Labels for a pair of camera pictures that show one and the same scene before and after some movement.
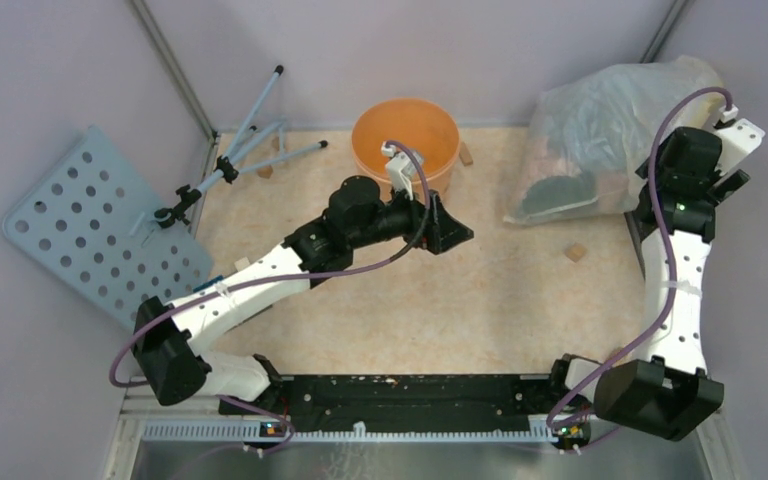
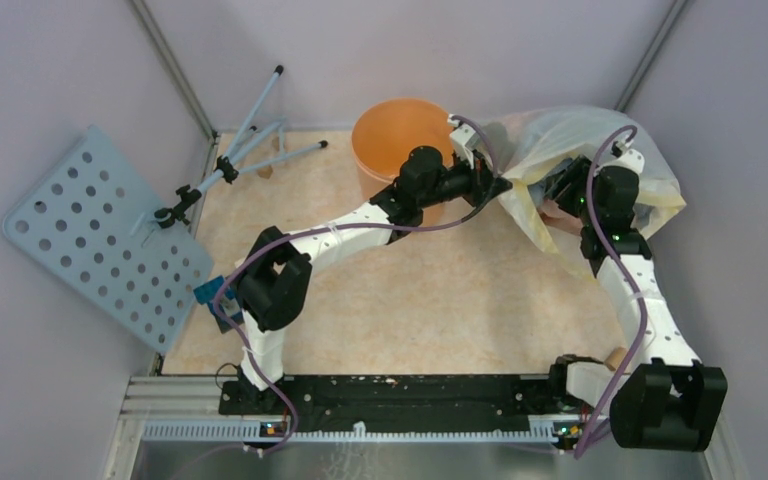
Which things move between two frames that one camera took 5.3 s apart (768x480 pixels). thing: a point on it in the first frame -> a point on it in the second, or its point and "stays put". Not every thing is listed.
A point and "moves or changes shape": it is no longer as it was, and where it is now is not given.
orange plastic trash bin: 426,126 stays put
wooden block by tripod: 265,171 stays put
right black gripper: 726,185 -> 574,176
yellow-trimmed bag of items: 588,140 moves or changes shape
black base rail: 402,402 stays put
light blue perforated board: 92,219 stays put
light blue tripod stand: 229,166 stays put
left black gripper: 432,227 -> 483,185
